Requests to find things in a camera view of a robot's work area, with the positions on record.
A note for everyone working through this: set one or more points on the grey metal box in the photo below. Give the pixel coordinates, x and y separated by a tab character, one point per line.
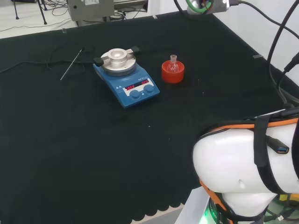
93	10

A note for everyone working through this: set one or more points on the red ribbed flask stand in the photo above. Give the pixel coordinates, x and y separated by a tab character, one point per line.
172	78

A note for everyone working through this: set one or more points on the black tripod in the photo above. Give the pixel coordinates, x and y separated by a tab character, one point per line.
16	10

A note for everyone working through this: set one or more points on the thin metal probe rod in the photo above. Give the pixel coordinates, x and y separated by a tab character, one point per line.
71	64

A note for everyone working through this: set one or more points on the black bench cloth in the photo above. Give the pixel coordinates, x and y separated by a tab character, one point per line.
70	140

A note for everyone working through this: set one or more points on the clear glass round-bottom flask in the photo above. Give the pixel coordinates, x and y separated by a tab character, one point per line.
173	67

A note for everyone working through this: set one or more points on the blue heater with steel plate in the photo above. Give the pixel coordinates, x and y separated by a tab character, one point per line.
121	98

